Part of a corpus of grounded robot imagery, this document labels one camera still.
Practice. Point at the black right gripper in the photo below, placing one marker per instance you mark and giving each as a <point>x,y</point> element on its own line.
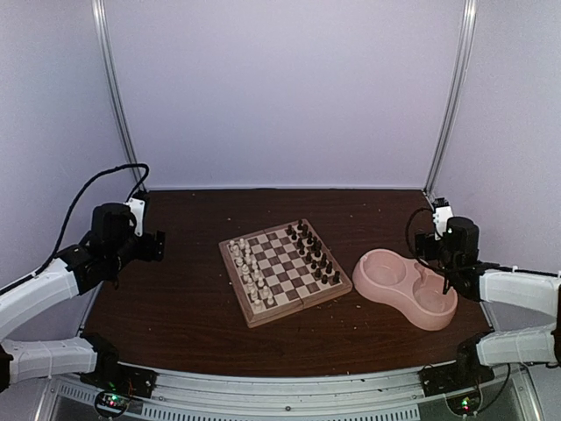
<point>429,253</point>

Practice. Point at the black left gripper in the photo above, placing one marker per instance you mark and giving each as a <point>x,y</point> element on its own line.
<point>145,252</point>

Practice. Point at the white chess queen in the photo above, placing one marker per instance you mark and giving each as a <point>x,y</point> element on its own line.
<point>239,262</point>

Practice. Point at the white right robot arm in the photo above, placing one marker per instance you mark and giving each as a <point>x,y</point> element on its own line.
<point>523,305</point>

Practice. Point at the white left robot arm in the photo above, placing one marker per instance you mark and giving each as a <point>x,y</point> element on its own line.
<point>62,278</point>

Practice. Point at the dark chess pieces row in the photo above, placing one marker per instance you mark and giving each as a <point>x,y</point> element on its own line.
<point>309,266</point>

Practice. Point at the right circuit board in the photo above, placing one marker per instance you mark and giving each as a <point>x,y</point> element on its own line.
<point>464,404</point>

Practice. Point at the circuit board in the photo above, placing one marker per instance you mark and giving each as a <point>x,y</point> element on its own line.
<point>108,404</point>
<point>464,404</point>

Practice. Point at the left circuit board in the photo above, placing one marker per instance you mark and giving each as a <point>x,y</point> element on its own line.
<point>108,404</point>

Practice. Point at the wooden chess board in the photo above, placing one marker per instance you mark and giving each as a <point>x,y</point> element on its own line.
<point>282,270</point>

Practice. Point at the pink double pet bowl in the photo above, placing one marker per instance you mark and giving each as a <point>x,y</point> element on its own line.
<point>383,276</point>

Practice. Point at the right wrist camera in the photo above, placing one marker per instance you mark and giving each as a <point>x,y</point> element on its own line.
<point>442,211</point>

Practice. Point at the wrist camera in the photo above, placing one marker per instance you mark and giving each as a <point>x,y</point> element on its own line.
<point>137,205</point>
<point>442,211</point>

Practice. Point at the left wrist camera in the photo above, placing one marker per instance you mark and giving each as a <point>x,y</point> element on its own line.
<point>137,205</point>

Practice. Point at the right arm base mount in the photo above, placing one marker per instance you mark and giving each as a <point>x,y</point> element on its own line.
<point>449,377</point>

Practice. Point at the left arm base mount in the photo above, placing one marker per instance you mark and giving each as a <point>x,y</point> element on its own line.
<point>130,381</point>

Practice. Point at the aluminium front rail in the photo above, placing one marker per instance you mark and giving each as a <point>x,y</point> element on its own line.
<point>515,393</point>

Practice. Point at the left aluminium frame post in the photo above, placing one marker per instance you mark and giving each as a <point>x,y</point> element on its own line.
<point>103,35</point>

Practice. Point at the aluminium frame post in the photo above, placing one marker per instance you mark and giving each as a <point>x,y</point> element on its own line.
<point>463,55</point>
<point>103,35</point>

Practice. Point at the right aluminium frame post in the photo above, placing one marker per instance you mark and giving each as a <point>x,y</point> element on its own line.
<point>463,55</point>

